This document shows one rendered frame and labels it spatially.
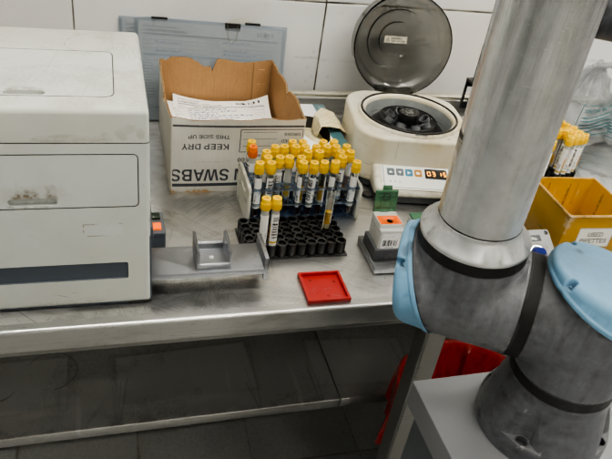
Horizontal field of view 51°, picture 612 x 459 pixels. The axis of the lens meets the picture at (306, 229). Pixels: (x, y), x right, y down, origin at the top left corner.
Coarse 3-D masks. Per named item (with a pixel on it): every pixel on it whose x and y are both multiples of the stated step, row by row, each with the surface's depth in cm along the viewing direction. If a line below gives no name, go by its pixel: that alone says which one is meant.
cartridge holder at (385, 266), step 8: (368, 232) 107; (360, 240) 110; (368, 240) 106; (368, 248) 107; (376, 248) 104; (368, 256) 106; (376, 256) 104; (384, 256) 105; (392, 256) 105; (376, 264) 104; (384, 264) 104; (392, 264) 105; (376, 272) 104; (384, 272) 104
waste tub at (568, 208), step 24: (552, 192) 121; (576, 192) 122; (600, 192) 119; (528, 216) 120; (552, 216) 113; (576, 216) 108; (600, 216) 109; (552, 240) 113; (576, 240) 112; (600, 240) 113
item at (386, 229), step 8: (376, 216) 104; (384, 216) 105; (392, 216) 105; (376, 224) 104; (384, 224) 103; (392, 224) 103; (400, 224) 103; (376, 232) 104; (384, 232) 102; (392, 232) 103; (400, 232) 103; (376, 240) 104; (384, 240) 103; (392, 240) 104; (400, 240) 104; (384, 248) 104; (392, 248) 105
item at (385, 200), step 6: (384, 186) 104; (390, 186) 104; (378, 192) 104; (384, 192) 104; (390, 192) 105; (396, 192) 105; (378, 198) 104; (384, 198) 105; (390, 198) 105; (396, 198) 105; (378, 204) 105; (384, 204) 105; (390, 204) 106; (372, 210) 106; (378, 210) 105; (384, 210) 106; (390, 210) 106
